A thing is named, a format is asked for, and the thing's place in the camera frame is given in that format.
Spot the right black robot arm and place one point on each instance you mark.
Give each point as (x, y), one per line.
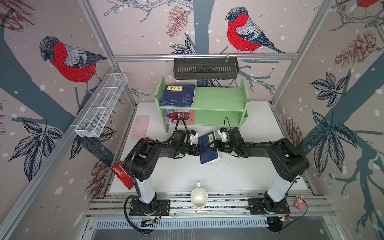
(286, 158)

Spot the green wooden two-tier shelf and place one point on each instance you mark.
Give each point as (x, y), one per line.
(212, 105)

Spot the white ceramic pitcher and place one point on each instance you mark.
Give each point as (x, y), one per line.
(199, 197)

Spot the pink red illustrated book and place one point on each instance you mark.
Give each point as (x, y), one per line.
(172, 116)

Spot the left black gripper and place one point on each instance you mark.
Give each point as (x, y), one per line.
(196, 153)

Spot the pink small toy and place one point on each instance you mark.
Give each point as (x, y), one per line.
(300, 203)

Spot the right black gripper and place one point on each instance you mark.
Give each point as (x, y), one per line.
(217, 143)

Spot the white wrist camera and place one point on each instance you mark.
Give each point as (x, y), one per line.
(222, 132)
(193, 135)

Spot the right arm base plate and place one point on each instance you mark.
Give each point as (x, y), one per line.
(268, 207)

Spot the black hanging slotted basket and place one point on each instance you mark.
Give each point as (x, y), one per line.
(206, 69)

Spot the small circuit board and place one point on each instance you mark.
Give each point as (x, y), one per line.
(148, 224)

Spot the pink rectangular case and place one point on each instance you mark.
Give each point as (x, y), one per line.
(140, 128)

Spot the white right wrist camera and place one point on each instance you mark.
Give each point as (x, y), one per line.
(222, 132)

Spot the red snack bag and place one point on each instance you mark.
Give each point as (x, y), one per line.
(122, 175)

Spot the white wire mesh tray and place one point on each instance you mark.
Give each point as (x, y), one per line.
(99, 112)

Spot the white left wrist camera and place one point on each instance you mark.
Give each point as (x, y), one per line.
(193, 135)

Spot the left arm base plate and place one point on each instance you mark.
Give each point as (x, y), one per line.
(155, 208)

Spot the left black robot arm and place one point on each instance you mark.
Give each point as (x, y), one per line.
(141, 161)

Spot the aluminium mounting rail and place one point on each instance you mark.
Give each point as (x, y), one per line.
(223, 205)

